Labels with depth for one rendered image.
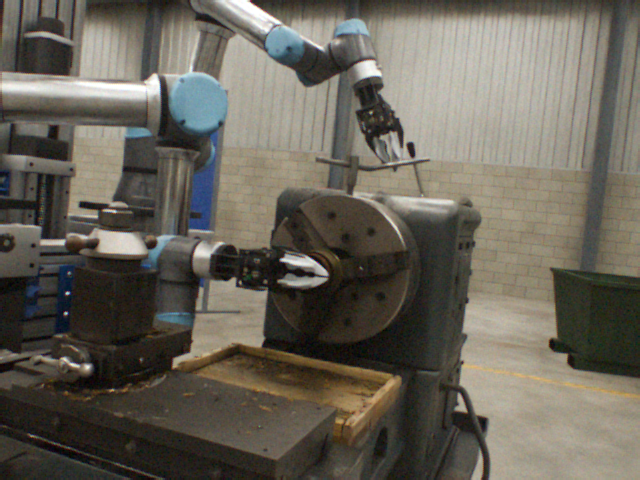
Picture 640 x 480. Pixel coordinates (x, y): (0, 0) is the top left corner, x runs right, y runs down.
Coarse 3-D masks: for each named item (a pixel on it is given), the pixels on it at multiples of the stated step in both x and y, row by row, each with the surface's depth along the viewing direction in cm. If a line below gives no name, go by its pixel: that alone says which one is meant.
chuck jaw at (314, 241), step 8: (296, 216) 116; (304, 216) 119; (288, 224) 117; (296, 224) 116; (304, 224) 116; (296, 232) 116; (304, 232) 113; (312, 232) 116; (296, 240) 114; (304, 240) 114; (312, 240) 113; (320, 240) 117; (296, 248) 114; (304, 248) 111; (312, 248) 111; (328, 248) 118; (336, 248) 120
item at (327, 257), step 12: (312, 252) 107; (324, 252) 108; (324, 264) 103; (336, 264) 107; (300, 276) 107; (312, 276) 113; (336, 276) 107; (312, 288) 104; (324, 288) 105; (336, 288) 108
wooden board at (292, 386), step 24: (192, 360) 102; (216, 360) 110; (240, 360) 113; (288, 360) 113; (312, 360) 111; (240, 384) 98; (264, 384) 99; (288, 384) 100; (312, 384) 102; (384, 384) 106; (360, 408) 86; (384, 408) 96; (336, 432) 79; (360, 432) 83
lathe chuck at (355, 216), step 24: (312, 216) 119; (336, 216) 118; (360, 216) 115; (384, 216) 114; (288, 240) 121; (336, 240) 117; (360, 240) 115; (384, 240) 114; (408, 240) 117; (408, 264) 115; (360, 288) 116; (384, 288) 114; (408, 288) 114; (288, 312) 122; (336, 312) 118; (360, 312) 116; (384, 312) 114; (336, 336) 118; (360, 336) 116
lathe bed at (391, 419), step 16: (288, 352) 134; (320, 352) 134; (368, 368) 125; (400, 368) 127; (400, 400) 122; (384, 416) 102; (400, 416) 124; (368, 432) 92; (384, 432) 113; (400, 432) 125; (368, 448) 100; (384, 448) 114; (400, 448) 123; (368, 464) 101; (384, 464) 112
